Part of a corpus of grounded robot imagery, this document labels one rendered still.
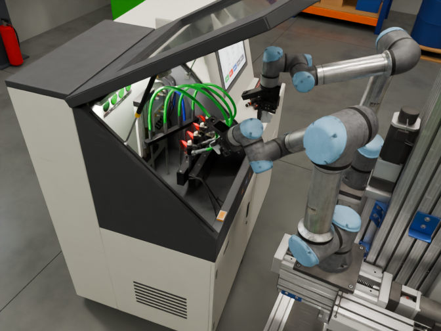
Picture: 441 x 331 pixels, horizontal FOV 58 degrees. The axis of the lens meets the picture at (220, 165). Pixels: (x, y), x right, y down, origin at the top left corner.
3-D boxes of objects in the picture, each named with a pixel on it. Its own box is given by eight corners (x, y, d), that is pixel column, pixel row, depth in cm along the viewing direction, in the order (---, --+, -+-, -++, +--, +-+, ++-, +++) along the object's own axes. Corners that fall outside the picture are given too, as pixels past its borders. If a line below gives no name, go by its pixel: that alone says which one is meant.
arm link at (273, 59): (286, 53, 153) (264, 52, 153) (282, 79, 160) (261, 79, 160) (283, 45, 159) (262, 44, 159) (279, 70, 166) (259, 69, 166)
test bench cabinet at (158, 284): (210, 349, 224) (214, 264, 174) (119, 316, 237) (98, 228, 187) (245, 255, 276) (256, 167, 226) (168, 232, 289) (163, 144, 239)
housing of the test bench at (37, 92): (119, 316, 238) (67, 94, 142) (78, 301, 244) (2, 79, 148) (203, 173, 341) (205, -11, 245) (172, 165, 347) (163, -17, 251)
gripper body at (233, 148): (224, 157, 160) (236, 152, 149) (211, 140, 159) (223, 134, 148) (237, 147, 163) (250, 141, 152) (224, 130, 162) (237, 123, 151)
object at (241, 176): (218, 256, 177) (219, 232, 167) (208, 253, 178) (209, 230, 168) (254, 172, 223) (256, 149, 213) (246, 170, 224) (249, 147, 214)
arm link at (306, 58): (312, 81, 157) (284, 80, 157) (306, 68, 166) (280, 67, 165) (315, 62, 152) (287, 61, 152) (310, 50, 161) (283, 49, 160)
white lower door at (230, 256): (213, 336, 220) (218, 260, 176) (209, 335, 220) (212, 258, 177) (245, 248, 267) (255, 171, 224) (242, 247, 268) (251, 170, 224)
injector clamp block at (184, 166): (195, 199, 198) (195, 176, 189) (177, 194, 201) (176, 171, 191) (218, 159, 223) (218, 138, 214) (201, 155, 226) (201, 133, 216)
